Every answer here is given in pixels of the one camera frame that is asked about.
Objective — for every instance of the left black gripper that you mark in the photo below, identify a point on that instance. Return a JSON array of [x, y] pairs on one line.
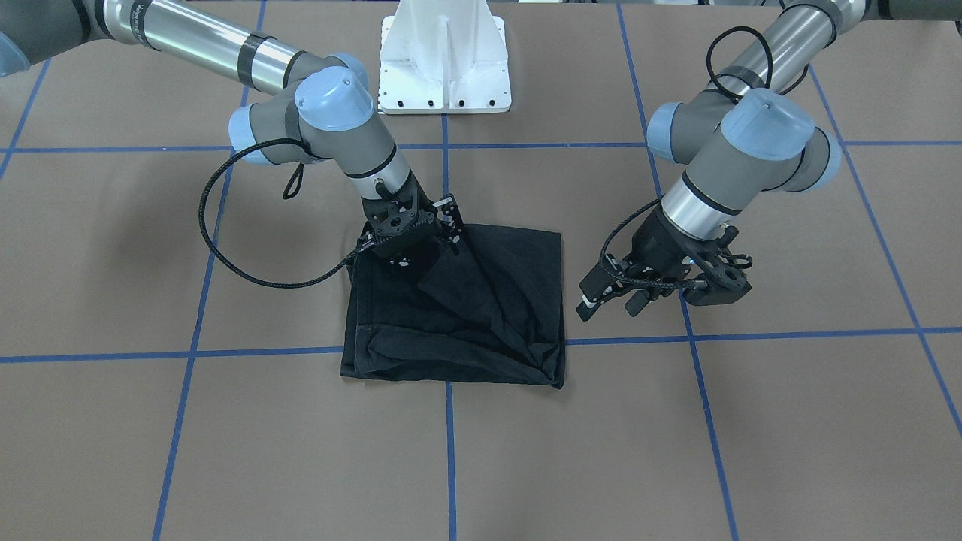
[[661, 242]]

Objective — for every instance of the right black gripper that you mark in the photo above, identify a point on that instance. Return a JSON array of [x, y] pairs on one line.
[[422, 207]]

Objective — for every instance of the black printed t-shirt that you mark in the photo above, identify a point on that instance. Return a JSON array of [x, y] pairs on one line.
[[490, 310]]

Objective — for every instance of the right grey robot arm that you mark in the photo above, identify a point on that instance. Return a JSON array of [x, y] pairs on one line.
[[316, 108]]

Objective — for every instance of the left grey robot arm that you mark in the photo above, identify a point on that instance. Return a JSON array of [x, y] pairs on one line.
[[739, 137]]

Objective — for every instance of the blue centre tape line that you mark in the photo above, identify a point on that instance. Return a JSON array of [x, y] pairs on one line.
[[449, 413]]

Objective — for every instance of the blue tape line crosswise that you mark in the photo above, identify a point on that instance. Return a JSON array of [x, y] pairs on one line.
[[596, 341]]

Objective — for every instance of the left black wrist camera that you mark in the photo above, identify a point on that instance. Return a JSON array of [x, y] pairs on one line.
[[722, 279]]

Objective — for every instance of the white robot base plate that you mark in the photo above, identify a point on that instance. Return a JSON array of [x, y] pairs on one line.
[[443, 57]]

